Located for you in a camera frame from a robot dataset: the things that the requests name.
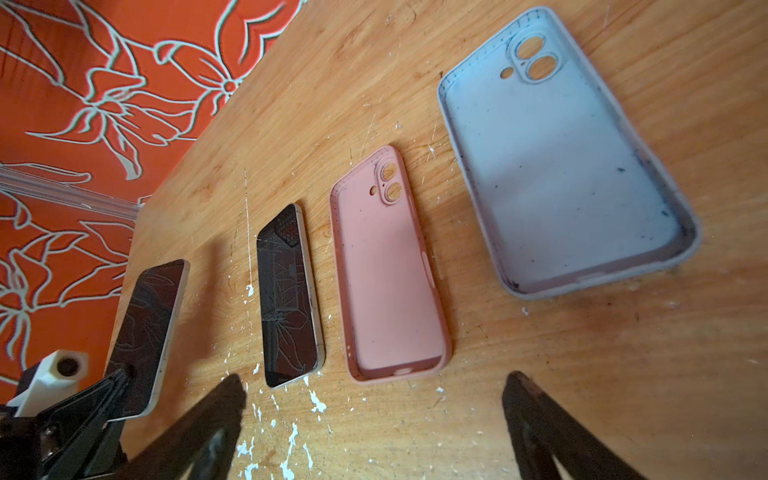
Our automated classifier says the black phone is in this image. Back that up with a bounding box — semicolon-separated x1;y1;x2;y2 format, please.
105;259;189;422

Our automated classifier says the aluminium frame post left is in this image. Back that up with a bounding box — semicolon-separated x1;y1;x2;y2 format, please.
1;166;141;221

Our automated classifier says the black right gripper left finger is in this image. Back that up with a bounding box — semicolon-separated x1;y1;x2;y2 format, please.
113;374;246;479

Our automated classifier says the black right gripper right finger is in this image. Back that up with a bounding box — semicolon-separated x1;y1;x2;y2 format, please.
502;371;643;479

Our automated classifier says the white phone case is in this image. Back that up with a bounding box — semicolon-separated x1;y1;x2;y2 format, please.
437;6;701;300

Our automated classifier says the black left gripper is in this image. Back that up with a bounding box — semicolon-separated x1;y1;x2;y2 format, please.
1;368;129;480

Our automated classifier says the pink phone case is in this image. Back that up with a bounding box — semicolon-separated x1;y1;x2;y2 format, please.
329;145;452;384

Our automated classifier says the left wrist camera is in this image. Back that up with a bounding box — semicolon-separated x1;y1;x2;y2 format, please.
4;350;89;417

